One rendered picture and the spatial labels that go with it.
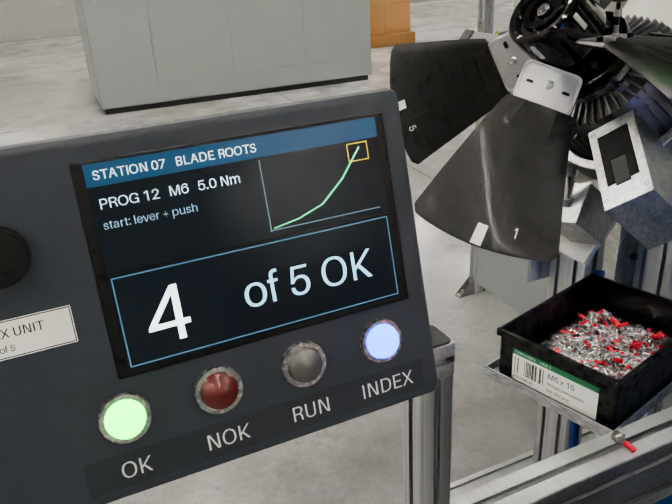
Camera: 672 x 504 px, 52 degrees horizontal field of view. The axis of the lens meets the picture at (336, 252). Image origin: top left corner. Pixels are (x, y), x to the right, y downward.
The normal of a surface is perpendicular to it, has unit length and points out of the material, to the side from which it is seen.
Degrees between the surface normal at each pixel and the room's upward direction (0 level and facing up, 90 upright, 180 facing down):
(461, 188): 58
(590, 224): 77
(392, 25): 90
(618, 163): 50
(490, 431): 0
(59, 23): 90
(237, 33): 90
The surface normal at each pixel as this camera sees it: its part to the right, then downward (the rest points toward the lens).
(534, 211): -0.22, -0.24
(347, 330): 0.40, 0.11
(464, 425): -0.05, -0.91
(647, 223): -0.05, 0.83
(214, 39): 0.39, 0.37
